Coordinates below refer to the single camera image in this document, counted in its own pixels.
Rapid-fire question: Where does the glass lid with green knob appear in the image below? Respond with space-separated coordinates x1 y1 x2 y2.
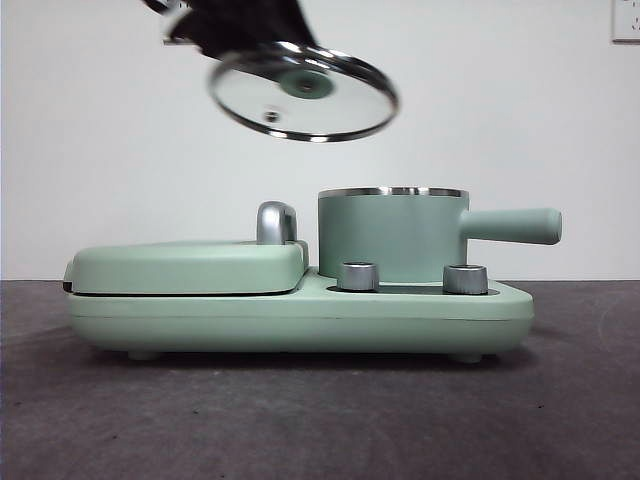
207 39 401 145

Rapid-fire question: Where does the mint green steamer pot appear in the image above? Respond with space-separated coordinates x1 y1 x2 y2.
317 186 562 284

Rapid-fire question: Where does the silver control knob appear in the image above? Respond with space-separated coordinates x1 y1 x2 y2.
337 260 381 292
443 263 489 295

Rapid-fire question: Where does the mint green cooker base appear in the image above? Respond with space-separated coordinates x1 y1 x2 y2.
67 264 535 364

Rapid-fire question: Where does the silver griddle cover handle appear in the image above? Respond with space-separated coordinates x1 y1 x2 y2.
256 200 300 246

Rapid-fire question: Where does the white wall socket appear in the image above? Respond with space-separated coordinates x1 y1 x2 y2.
610 0 640 46

